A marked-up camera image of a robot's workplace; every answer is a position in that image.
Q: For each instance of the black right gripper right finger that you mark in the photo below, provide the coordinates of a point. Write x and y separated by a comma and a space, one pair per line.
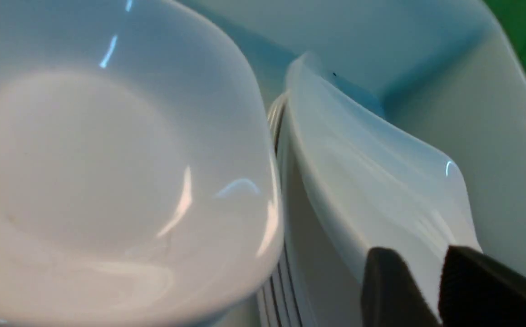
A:
478, 291

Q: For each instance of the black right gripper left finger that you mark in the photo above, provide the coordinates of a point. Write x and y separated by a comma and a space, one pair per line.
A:
390, 296

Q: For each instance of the white square rice plate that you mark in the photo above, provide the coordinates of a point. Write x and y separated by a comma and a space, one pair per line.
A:
370, 184

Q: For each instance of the white bowl tray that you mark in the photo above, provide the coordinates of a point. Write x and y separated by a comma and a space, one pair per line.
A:
138, 183

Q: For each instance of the large white plastic bin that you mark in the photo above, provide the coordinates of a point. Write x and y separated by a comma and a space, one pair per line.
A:
440, 70

